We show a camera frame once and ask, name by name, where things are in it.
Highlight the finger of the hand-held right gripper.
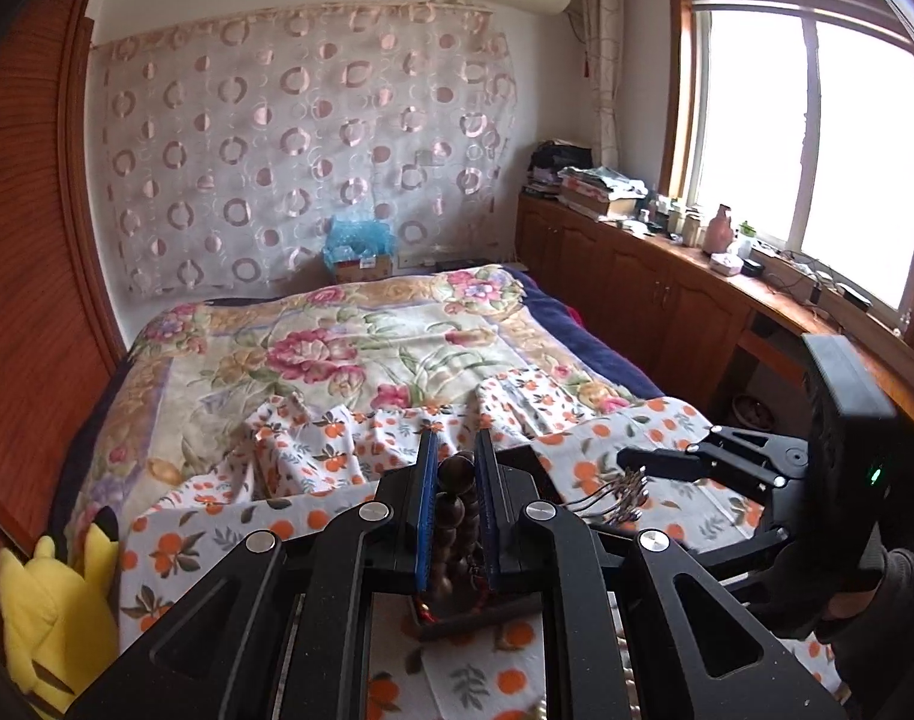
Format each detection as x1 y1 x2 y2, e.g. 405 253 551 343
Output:
592 517 794 605
617 424 812 500

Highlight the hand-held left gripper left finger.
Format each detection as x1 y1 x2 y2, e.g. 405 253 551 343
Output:
67 429 440 720

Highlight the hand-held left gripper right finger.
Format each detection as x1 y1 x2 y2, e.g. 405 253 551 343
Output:
473 427 849 720

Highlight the dark wooden bead bracelet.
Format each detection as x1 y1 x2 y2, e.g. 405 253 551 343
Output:
414 450 504 625

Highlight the person's right forearm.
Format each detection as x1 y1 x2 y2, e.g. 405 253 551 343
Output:
828 546 914 720

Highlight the person's right hand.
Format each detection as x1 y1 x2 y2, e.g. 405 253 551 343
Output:
770 538 891 644

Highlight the woven basket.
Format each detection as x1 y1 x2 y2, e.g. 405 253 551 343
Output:
734 392 777 433

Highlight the orange fruit print cloth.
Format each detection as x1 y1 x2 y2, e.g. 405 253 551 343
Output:
118 369 840 720

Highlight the black power strip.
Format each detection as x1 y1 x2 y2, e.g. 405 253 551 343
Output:
809 281 874 313

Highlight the navy blue blanket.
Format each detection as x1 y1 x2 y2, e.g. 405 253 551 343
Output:
515 268 672 400

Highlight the wooden cabinet counter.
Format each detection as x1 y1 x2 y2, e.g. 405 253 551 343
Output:
515 191 914 458

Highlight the floral blanket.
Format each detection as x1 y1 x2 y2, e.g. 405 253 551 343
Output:
52 261 657 548

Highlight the pink bottle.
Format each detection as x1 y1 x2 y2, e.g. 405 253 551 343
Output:
701 203 737 256

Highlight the cardboard box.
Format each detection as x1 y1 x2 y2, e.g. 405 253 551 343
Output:
334 255 395 286

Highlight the blue bubble wrap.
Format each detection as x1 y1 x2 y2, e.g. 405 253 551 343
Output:
323 214 398 265

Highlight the stack of books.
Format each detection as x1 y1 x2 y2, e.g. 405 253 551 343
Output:
556 165 649 222

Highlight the wooden framed window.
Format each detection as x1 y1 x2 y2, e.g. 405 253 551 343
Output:
658 0 914 352

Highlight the pile of dark clothes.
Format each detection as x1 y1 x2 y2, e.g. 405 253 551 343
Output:
526 138 594 200

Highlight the yellow plush toy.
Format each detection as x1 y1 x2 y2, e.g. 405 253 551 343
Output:
0 506 122 718

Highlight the patterned window curtain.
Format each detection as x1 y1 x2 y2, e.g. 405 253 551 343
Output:
579 0 624 175

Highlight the wooden wardrobe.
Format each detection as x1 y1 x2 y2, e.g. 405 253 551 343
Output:
0 0 132 563

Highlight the circle pattern wall cloth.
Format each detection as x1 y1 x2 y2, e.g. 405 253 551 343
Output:
89 1 519 302

